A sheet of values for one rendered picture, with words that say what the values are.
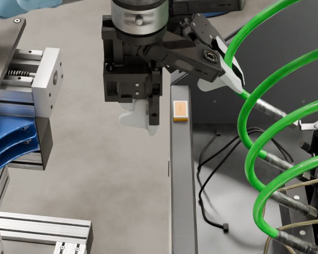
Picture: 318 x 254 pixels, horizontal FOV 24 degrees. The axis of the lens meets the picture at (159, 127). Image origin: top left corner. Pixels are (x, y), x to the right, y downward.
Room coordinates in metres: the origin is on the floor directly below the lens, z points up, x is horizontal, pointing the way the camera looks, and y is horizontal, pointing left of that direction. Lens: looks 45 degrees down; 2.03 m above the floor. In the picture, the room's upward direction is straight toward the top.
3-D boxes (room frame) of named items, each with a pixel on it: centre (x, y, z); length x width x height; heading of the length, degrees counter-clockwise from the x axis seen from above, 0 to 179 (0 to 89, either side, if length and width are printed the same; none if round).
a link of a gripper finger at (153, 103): (0.77, 0.01, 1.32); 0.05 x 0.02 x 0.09; 0
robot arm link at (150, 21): (0.79, 0.03, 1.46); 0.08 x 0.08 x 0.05
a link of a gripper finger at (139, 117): (0.77, 0.03, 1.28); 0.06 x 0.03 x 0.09; 90
